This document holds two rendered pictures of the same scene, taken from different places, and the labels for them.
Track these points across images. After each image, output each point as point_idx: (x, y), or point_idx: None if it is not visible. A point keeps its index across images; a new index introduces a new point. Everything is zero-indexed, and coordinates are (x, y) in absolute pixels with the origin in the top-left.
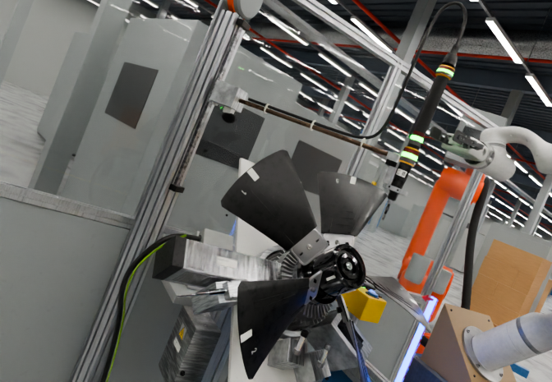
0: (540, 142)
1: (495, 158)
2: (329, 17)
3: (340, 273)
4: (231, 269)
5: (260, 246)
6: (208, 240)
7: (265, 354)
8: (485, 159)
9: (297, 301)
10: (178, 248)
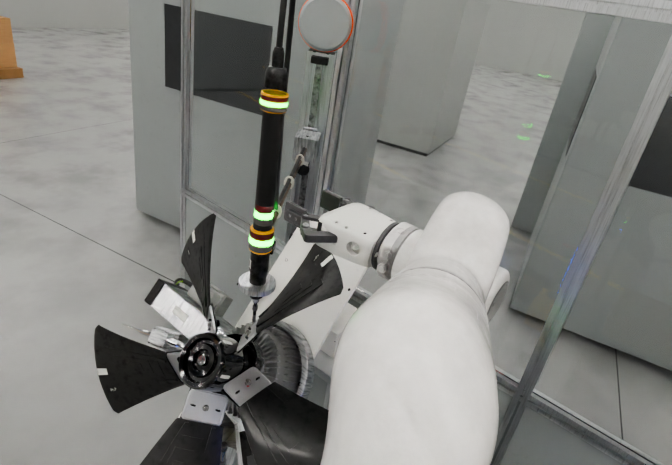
0: (417, 245)
1: (399, 268)
2: None
3: (182, 362)
4: (180, 320)
5: None
6: (191, 290)
7: (133, 401)
8: (377, 265)
9: (158, 370)
10: (154, 289)
